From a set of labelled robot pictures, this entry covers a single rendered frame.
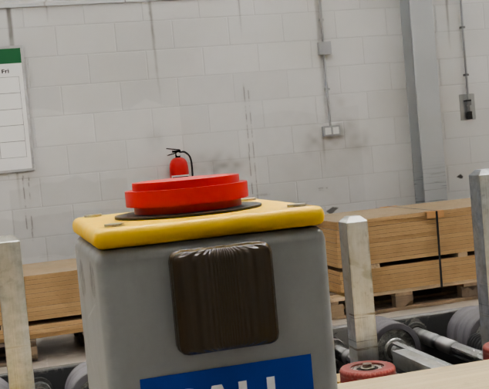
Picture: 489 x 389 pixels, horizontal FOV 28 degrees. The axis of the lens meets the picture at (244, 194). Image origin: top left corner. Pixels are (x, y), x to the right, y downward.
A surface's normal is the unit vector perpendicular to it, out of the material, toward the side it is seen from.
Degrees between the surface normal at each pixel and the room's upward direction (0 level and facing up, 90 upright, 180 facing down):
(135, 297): 90
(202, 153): 90
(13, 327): 90
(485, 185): 90
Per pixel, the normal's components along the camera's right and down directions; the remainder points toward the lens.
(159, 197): -0.36, 0.08
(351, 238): 0.26, 0.03
